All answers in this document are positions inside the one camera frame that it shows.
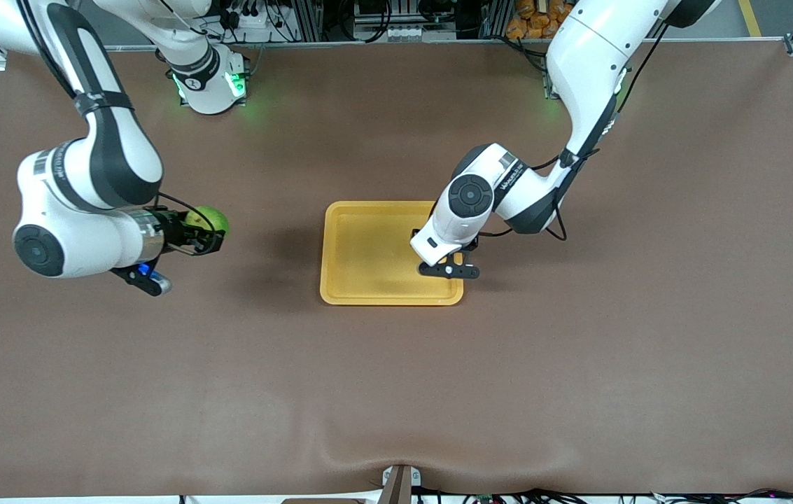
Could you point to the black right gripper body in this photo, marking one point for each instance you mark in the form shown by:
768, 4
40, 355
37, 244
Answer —
175, 229

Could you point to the green apple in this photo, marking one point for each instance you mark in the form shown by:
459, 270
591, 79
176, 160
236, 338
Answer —
211, 215

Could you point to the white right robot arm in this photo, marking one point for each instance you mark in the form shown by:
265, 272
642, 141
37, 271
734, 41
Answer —
116, 140

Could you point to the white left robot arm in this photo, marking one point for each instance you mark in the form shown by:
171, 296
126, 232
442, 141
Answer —
592, 63

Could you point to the yellow plastic tray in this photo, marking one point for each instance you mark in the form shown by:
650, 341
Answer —
368, 259

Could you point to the brown table mat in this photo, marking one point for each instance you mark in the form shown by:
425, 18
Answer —
396, 385

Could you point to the white power strip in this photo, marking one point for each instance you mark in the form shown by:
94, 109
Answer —
253, 19

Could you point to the orange toy food pile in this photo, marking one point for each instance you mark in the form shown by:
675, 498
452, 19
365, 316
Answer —
532, 19

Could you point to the aluminium table edge rail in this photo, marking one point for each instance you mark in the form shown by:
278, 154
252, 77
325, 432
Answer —
382, 43

